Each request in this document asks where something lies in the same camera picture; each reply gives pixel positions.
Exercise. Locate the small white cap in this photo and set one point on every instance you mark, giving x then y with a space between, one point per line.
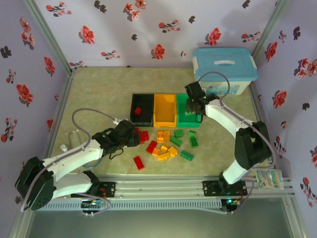
64 148

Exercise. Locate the green sloped lego brick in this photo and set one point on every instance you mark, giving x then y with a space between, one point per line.
192 134

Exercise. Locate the black plastic bin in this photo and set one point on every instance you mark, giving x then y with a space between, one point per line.
142 119

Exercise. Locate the blue tube coil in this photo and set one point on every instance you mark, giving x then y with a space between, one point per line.
92 168

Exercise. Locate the aluminum frame post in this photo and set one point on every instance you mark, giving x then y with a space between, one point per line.
268 27
47 32

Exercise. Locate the yellow plastic bin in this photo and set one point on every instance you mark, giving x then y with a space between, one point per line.
164 109

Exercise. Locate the small red lego brick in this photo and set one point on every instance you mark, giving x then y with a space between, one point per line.
137 111

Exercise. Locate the aluminum base rail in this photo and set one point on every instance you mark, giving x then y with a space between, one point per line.
158 186

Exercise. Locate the rounded yellow lego brick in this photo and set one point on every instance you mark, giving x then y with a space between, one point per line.
163 156

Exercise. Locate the orange-yellow lego block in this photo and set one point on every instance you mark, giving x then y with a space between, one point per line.
160 136

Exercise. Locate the green plastic bin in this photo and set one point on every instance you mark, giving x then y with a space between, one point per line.
182 121

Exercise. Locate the small circuit board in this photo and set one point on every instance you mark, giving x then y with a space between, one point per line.
91 205
231 203

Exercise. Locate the green lego with side studs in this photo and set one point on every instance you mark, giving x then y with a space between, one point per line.
187 155

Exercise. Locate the aluminum frame side rail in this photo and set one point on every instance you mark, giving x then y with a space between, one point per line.
63 104
257 104

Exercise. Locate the yellow sloped lego brick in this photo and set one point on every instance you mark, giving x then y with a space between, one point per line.
165 148

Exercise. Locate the square red lego brick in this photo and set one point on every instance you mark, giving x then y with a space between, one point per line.
144 136

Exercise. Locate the long green lego brick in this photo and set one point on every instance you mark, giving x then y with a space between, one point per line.
175 141

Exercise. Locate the storage box with blue lid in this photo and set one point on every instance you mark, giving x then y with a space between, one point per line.
223 62

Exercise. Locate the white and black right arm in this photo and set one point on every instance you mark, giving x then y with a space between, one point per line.
223 116

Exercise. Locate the small orange-yellow lego brick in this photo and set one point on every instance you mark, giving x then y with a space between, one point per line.
156 151

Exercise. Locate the yellow lego plate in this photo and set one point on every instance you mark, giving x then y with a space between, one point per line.
167 135

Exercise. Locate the clear plastic bag of parts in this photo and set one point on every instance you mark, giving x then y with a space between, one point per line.
268 179

